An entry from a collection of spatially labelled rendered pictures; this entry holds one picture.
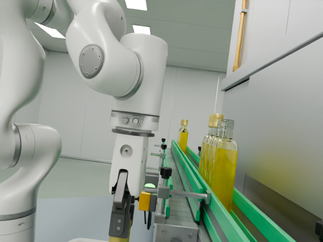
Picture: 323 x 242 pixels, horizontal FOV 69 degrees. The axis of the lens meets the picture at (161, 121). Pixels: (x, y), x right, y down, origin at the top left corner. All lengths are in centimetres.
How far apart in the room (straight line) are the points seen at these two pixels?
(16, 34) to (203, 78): 620
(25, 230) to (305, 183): 67
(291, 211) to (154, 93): 44
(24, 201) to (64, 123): 636
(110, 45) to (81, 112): 656
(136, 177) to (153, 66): 18
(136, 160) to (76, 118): 657
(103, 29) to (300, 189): 47
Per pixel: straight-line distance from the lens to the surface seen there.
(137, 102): 37
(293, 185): 59
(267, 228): 49
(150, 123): 38
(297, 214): 64
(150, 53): 39
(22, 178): 75
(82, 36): 36
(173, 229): 58
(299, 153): 57
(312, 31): 64
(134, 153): 37
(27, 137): 70
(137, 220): 136
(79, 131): 690
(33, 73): 70
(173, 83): 660
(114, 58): 32
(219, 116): 75
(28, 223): 75
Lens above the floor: 128
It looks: 1 degrees up
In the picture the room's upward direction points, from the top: 7 degrees clockwise
